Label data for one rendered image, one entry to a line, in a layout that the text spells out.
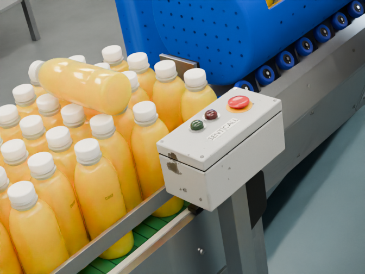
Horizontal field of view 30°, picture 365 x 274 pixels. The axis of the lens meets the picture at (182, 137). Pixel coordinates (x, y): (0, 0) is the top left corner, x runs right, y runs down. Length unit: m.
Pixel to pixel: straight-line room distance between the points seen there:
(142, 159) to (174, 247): 0.17
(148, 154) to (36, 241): 0.25
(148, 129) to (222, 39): 0.35
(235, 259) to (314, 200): 1.43
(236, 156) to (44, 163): 0.30
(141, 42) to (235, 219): 0.95
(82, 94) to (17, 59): 3.16
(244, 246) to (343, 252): 1.23
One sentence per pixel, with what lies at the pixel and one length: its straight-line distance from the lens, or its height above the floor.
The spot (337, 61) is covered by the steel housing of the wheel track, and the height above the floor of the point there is 0.88.
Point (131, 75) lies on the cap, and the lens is 1.25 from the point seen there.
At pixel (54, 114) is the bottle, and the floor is 1.09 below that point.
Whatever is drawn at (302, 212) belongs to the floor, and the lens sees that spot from 2.61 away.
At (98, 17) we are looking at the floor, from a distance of 4.61.
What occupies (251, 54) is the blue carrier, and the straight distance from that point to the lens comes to 1.39.
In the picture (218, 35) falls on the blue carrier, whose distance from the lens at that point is 1.43.
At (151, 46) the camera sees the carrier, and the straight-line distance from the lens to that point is 2.01.
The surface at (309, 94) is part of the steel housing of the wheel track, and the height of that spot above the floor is 0.86.
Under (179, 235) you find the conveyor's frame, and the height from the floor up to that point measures 0.89.
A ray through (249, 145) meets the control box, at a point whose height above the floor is 1.06.
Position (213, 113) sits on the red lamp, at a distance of 1.10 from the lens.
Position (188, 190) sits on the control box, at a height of 1.03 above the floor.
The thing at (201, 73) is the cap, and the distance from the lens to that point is 1.22.
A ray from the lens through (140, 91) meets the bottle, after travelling 1.26.
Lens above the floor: 1.67
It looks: 32 degrees down
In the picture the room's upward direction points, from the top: 11 degrees counter-clockwise
